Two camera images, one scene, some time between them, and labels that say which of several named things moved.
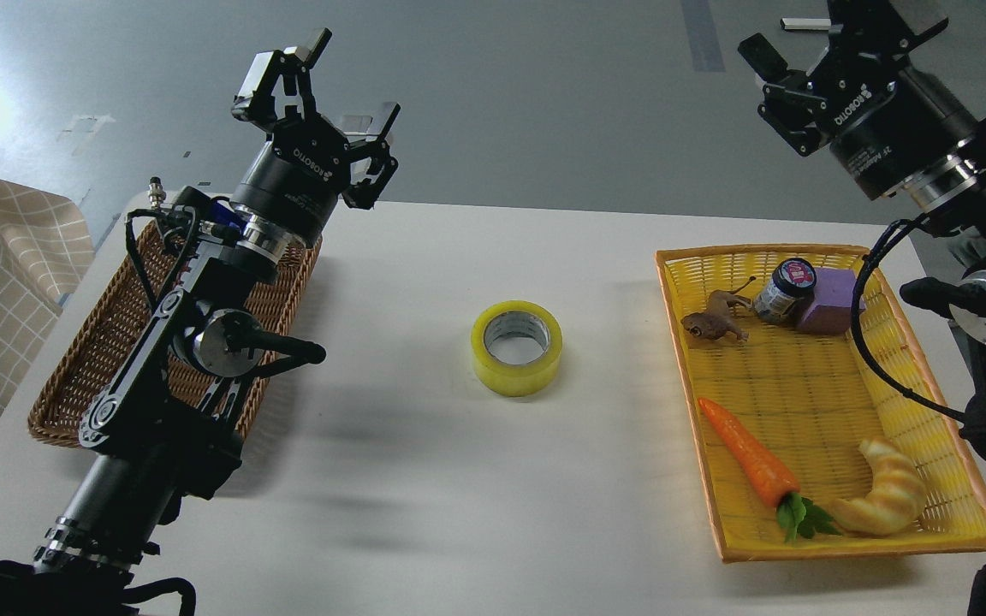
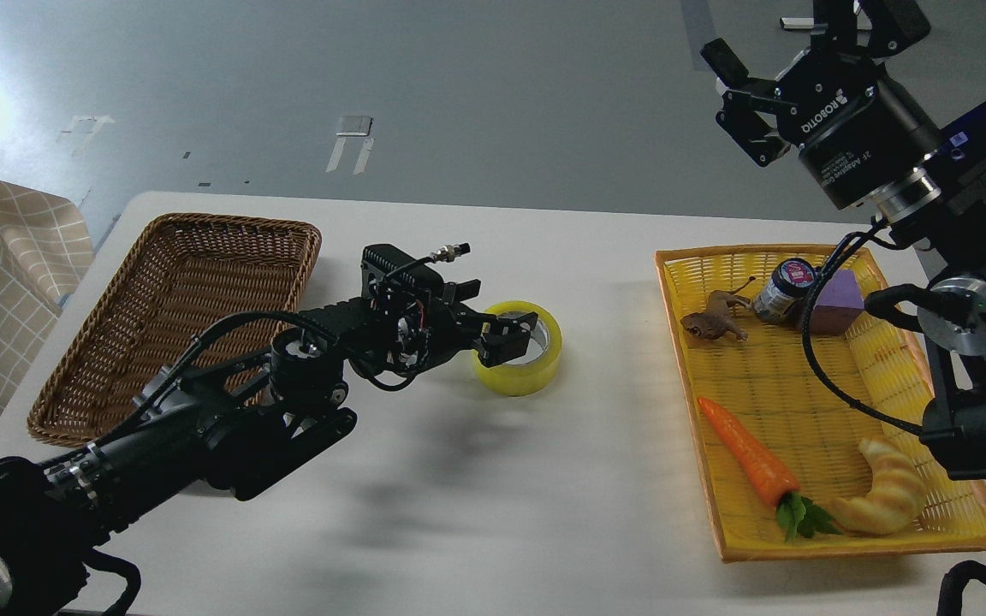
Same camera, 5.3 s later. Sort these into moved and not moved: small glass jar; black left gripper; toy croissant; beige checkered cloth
Moved: black left gripper
Not moved: small glass jar; beige checkered cloth; toy croissant
